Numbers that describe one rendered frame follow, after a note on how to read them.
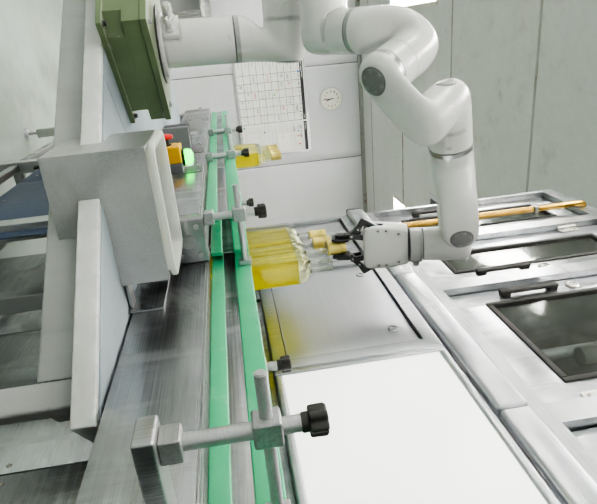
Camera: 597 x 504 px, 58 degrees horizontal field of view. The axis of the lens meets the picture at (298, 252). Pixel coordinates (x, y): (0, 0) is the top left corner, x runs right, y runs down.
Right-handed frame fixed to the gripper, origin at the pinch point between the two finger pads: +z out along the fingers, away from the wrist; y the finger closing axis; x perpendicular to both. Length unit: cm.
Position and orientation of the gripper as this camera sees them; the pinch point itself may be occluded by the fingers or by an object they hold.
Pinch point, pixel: (340, 246)
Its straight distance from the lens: 123.5
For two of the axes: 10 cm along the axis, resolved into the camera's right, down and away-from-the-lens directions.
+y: -0.9, -9.2, -3.9
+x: -1.2, 3.9, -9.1
